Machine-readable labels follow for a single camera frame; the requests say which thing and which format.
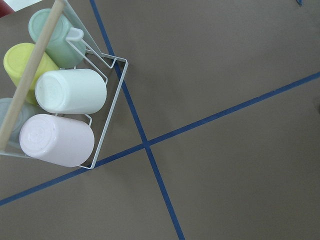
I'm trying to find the white plastic cup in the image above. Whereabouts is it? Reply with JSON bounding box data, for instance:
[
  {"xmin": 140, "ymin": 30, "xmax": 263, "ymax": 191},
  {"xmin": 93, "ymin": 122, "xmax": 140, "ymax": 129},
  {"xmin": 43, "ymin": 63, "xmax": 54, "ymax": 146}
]
[{"xmin": 35, "ymin": 69, "xmax": 107, "ymax": 114}]

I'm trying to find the pink plastic cup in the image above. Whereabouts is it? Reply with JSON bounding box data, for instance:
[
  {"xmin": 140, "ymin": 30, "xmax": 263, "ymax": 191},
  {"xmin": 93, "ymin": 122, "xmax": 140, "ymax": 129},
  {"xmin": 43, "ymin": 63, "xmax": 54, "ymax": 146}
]
[{"xmin": 19, "ymin": 114, "xmax": 95, "ymax": 167}]

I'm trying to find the green plastic cup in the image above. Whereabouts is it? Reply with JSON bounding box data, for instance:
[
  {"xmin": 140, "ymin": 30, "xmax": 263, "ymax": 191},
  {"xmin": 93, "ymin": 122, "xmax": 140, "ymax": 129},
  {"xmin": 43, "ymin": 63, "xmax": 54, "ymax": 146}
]
[{"xmin": 28, "ymin": 8, "xmax": 86, "ymax": 69}]

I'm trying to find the grey plastic cup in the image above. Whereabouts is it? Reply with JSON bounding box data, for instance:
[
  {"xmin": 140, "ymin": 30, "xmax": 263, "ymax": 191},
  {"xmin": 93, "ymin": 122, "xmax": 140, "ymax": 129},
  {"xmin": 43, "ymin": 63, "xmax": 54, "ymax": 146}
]
[{"xmin": 0, "ymin": 97, "xmax": 47, "ymax": 149}]

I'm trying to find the yellow plastic cup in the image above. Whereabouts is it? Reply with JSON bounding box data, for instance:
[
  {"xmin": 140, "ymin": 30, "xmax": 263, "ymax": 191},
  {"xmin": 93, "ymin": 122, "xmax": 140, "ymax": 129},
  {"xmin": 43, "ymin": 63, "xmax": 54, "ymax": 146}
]
[{"xmin": 3, "ymin": 43, "xmax": 60, "ymax": 105}]

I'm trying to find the red cylinder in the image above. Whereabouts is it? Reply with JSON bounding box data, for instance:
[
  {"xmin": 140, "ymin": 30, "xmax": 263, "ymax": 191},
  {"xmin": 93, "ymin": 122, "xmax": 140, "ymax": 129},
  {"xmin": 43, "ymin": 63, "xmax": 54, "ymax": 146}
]
[{"xmin": 0, "ymin": 0, "xmax": 15, "ymax": 18}]

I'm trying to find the white wire cup rack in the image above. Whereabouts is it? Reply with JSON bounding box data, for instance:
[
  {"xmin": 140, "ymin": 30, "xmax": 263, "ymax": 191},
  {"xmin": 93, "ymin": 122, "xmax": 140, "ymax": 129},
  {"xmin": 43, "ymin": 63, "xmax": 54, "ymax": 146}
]
[{"xmin": 0, "ymin": 0, "xmax": 129, "ymax": 168}]

